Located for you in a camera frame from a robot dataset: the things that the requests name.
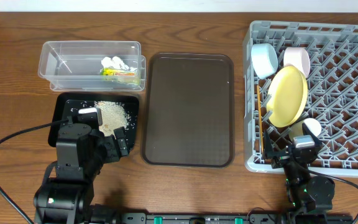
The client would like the white cup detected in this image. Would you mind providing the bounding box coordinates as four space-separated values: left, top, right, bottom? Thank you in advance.
288 118 322 141

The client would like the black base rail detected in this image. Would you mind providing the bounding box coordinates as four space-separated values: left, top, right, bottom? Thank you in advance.
113 212 354 224

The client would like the pile of rice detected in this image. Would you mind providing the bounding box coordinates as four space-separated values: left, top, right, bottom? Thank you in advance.
94 101 132 136

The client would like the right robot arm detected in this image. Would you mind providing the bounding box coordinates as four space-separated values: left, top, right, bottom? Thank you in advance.
264 124 335 223

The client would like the clear plastic bin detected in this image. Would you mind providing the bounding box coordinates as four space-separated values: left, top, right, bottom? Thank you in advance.
38 40 146 91

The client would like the green orange snack wrapper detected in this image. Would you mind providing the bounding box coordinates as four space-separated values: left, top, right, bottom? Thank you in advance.
100 68 135 77

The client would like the white tissue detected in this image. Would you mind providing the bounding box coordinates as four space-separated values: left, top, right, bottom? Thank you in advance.
101 56 137 72

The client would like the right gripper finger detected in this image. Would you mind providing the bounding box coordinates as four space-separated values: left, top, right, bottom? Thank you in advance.
302 123 322 146
263 130 274 159

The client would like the dark brown serving tray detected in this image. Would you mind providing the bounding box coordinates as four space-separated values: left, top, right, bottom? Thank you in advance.
140 53 235 168

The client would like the black waste tray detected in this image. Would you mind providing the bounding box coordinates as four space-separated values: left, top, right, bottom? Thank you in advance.
53 92 139 149

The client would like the light blue bowl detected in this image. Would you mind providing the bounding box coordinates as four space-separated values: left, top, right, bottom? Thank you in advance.
251 43 278 79

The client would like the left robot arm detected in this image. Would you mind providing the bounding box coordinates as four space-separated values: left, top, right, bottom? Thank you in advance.
34 123 130 223

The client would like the grey dishwasher rack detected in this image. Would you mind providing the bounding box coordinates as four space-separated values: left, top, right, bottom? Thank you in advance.
242 21 358 178

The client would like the yellow plate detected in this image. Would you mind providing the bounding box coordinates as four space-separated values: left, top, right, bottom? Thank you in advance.
266 66 308 128

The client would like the white bowl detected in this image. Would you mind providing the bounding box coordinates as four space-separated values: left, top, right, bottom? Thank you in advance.
283 47 311 78

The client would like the wooden chopstick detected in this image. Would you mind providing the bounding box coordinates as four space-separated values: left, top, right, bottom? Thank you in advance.
256 85 264 156

